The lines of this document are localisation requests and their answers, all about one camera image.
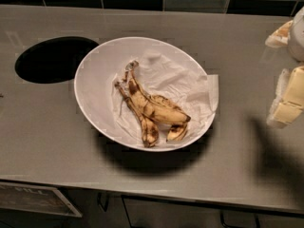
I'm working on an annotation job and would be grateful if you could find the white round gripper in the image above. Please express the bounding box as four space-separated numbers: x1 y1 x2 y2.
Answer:
265 7 304 128

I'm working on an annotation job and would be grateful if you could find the brown spotted banana peel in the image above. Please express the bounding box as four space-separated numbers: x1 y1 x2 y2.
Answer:
115 61 191 148

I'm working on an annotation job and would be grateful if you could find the white oval bowl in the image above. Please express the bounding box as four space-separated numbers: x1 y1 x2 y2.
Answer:
73 36 218 153

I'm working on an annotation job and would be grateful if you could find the white paper napkin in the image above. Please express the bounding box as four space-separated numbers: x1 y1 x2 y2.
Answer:
112 50 219 149

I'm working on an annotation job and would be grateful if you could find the black round counter hole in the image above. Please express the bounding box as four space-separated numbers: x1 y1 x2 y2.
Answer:
15 36 99 84

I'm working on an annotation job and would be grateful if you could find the framed sign on cabinet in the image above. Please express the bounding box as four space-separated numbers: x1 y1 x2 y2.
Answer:
0 181 83 218

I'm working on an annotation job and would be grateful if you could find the dark cabinet handle right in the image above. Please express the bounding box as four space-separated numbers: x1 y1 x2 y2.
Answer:
219 211 260 228

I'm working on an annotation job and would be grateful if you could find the dark cabinet door handle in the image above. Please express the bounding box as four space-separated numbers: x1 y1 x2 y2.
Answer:
97 192 109 212

